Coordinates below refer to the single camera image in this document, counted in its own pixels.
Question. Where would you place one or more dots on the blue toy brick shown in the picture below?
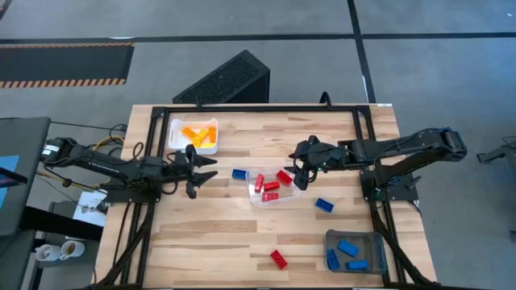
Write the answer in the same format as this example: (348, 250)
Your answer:
(324, 205)
(357, 264)
(332, 259)
(348, 247)
(239, 174)

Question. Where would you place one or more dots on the printed white paper sheet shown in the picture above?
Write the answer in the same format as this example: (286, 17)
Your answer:
(90, 213)

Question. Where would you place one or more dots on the blue sheet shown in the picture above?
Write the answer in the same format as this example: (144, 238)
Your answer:
(8, 162)

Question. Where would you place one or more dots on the black cart frame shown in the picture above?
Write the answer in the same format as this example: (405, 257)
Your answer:
(60, 224)

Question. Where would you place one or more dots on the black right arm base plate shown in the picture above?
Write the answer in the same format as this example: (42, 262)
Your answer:
(403, 195)

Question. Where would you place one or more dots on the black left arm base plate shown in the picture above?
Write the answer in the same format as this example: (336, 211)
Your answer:
(121, 197)

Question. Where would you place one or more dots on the white cup with brown drink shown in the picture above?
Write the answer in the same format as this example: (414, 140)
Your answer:
(72, 249)

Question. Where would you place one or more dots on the orange toy brick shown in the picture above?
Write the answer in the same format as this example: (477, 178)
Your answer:
(189, 132)

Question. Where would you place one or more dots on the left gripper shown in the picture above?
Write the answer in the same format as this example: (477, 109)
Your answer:
(179, 171)

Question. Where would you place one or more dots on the black hazard-striped floor mat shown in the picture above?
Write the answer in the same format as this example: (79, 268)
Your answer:
(60, 62)

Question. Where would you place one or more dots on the grey side table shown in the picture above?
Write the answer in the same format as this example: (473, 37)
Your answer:
(28, 133)

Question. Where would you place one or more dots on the clear plastic bin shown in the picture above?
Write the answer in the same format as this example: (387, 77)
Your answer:
(290, 194)

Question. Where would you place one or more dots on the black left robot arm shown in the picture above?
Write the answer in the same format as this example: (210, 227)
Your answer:
(101, 165)

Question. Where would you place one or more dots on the black aluminium table frame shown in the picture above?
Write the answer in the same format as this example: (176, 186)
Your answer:
(262, 108)

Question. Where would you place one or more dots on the red toy brick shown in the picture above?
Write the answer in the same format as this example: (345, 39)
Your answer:
(271, 185)
(278, 259)
(259, 183)
(284, 177)
(269, 196)

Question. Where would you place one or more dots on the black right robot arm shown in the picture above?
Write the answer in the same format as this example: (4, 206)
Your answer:
(403, 145)

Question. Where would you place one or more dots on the yellow toy brick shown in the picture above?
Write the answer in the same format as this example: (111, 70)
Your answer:
(207, 145)
(212, 135)
(200, 137)

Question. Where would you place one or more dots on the white label strip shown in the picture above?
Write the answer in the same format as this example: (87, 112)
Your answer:
(385, 104)

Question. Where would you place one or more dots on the black perforated computer case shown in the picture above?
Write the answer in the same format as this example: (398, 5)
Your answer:
(225, 76)

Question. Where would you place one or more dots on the empty white cup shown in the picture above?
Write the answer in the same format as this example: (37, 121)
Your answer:
(47, 252)

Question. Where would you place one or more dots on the white plastic bin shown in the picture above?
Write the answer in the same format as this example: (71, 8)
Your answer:
(177, 139)

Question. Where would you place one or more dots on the smoky grey plastic bin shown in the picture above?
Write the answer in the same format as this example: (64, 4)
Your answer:
(373, 241)

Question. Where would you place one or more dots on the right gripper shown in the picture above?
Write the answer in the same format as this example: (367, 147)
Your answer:
(322, 157)

